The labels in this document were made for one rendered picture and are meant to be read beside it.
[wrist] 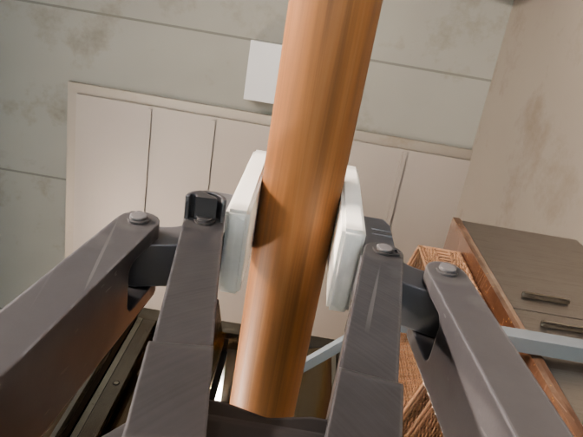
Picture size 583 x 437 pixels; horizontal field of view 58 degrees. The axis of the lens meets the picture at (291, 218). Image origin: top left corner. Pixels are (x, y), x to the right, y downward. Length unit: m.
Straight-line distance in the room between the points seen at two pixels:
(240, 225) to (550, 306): 1.53
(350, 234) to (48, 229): 4.33
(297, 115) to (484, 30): 3.69
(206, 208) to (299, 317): 0.07
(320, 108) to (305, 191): 0.03
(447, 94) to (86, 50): 2.48
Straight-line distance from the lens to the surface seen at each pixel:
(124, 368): 1.92
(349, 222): 0.17
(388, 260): 0.16
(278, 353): 0.22
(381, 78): 3.73
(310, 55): 0.17
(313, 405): 1.85
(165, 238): 0.16
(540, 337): 1.38
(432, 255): 1.85
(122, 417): 1.79
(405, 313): 0.16
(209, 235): 0.15
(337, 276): 0.17
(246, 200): 0.17
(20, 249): 4.64
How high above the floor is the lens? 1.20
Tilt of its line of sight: level
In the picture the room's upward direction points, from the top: 80 degrees counter-clockwise
